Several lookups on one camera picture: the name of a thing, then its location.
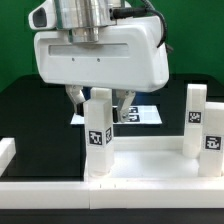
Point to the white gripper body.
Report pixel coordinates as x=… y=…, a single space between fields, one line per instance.
x=128 y=56

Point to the white L-shaped fence wall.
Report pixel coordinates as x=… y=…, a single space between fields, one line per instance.
x=112 y=193

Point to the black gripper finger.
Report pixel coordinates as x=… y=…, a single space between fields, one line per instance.
x=125 y=99
x=76 y=96

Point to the white desk tabletop tray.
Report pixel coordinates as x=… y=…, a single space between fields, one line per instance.
x=151 y=157

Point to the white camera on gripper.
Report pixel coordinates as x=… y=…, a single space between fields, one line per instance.
x=43 y=17

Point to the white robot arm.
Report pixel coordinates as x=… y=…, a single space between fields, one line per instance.
x=82 y=19

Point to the white marker base plate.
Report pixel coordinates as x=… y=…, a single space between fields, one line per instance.
x=138 y=114

